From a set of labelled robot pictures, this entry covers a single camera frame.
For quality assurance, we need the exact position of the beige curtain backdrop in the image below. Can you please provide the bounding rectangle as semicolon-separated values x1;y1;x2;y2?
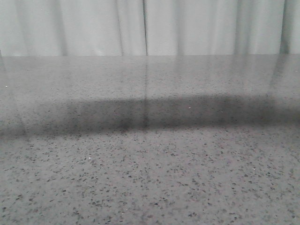
0;0;300;56

